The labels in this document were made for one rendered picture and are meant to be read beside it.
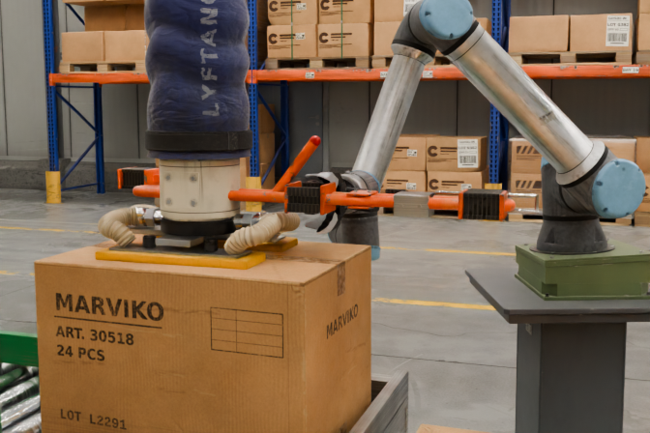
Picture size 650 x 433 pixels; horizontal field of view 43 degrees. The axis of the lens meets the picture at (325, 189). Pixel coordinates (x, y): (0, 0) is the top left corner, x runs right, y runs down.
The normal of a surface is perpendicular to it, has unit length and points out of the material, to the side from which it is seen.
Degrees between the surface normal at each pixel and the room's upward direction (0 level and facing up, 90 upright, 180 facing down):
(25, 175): 90
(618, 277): 90
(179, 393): 90
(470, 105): 90
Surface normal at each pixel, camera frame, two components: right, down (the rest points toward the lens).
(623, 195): 0.27, 0.11
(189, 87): 0.08, -0.17
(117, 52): -0.35, 0.15
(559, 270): 0.04, 0.11
